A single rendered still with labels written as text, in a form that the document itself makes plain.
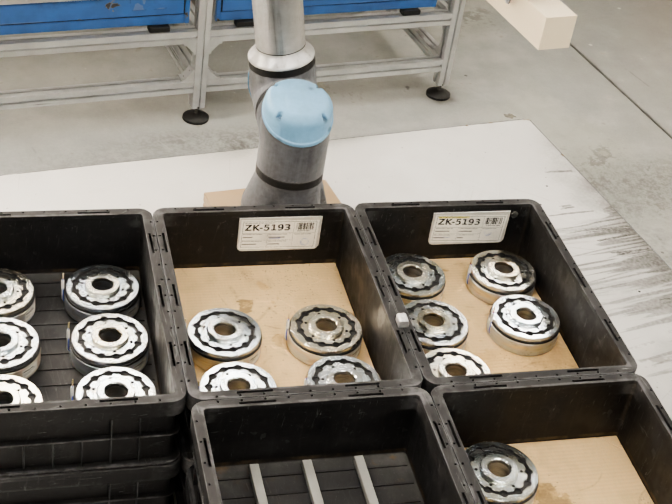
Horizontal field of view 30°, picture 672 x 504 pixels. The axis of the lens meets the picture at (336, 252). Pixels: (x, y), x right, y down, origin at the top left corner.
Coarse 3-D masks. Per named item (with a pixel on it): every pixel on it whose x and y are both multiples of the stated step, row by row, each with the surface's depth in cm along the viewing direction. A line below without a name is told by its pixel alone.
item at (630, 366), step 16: (368, 208) 187; (384, 208) 188; (400, 208) 189; (416, 208) 190; (432, 208) 190; (448, 208) 191; (464, 208) 192; (368, 224) 184; (544, 224) 190; (368, 240) 181; (560, 240) 187; (560, 256) 185; (384, 272) 175; (576, 272) 181; (400, 304) 170; (592, 304) 175; (608, 320) 173; (416, 336) 165; (608, 336) 171; (416, 352) 162; (624, 352) 168; (576, 368) 164; (592, 368) 164; (608, 368) 165; (624, 368) 165; (432, 384) 158; (448, 384) 158
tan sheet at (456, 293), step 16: (448, 272) 194; (464, 272) 194; (448, 288) 191; (464, 288) 191; (464, 304) 188; (480, 304) 188; (480, 320) 185; (480, 336) 182; (560, 336) 185; (480, 352) 180; (496, 352) 180; (560, 352) 182; (496, 368) 177; (512, 368) 178; (528, 368) 178; (544, 368) 179; (560, 368) 179
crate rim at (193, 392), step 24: (168, 216) 180; (360, 240) 183; (168, 264) 170; (168, 288) 166; (384, 288) 172; (384, 312) 169; (192, 360) 155; (408, 360) 161; (192, 384) 152; (336, 384) 155; (360, 384) 156; (384, 384) 156; (408, 384) 157
